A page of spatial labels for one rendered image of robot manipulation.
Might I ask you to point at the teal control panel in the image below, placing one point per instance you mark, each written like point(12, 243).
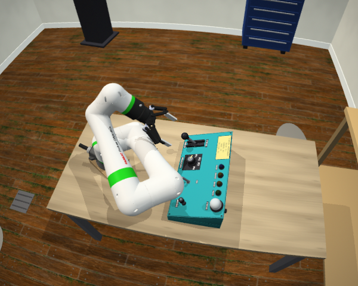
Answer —
point(204, 167)

